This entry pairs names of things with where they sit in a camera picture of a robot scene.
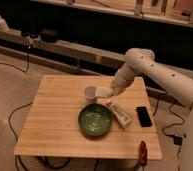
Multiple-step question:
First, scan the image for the green bowl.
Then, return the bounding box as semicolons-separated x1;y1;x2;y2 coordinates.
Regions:
78;103;112;137

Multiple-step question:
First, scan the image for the black smartphone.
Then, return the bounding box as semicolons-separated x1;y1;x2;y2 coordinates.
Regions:
136;106;152;127

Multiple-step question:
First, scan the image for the white ceramic cup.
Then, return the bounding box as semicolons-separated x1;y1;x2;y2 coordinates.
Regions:
83;86;97;104

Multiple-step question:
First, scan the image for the white tube bottle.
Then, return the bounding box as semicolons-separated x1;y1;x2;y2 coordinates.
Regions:
106;100;132;129

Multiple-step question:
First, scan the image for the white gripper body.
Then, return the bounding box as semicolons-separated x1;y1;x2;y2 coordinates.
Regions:
110;71;134;96

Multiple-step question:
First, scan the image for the white spray bottle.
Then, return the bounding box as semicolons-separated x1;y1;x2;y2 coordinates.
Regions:
0;15;9;30

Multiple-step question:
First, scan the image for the wooden table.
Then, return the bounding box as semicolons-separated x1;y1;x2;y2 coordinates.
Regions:
14;75;162;160

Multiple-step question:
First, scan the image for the red handled tool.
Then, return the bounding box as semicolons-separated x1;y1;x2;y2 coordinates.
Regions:
139;141;147;166

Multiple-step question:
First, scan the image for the white sponge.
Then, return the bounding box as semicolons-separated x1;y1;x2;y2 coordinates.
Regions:
95;87;113;98

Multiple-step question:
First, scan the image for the black floor cable left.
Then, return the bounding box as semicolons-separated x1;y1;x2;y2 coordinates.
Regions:
0;44;34;171

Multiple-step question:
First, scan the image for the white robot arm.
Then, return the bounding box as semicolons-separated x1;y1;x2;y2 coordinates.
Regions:
111;48;193;171

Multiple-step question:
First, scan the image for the dark object on ledge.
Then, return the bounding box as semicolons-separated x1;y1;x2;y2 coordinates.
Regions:
40;29;59;43

